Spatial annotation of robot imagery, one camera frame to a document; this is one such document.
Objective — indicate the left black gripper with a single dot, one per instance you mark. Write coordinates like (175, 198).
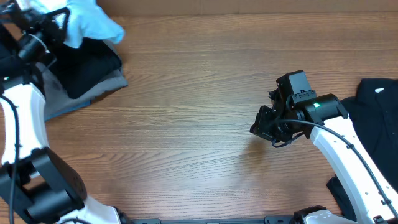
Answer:
(44, 25)

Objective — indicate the folded grey garment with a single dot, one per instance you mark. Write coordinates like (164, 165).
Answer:
(89, 72)

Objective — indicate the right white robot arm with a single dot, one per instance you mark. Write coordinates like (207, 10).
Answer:
(297, 111)

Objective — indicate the light blue printed t-shirt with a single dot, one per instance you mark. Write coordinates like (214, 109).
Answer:
(86, 19)

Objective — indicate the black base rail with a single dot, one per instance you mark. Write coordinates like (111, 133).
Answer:
(273, 219)

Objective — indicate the folded black garment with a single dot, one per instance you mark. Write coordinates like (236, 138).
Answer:
(41, 58)

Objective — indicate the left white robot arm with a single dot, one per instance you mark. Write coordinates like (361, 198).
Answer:
(38, 185)

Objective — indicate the black garment pile right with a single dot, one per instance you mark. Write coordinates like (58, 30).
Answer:
(373, 112)

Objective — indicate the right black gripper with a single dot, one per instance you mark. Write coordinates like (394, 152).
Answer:
(263, 129)

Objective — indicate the folded blue jeans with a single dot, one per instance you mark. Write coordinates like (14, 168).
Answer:
(68, 110)

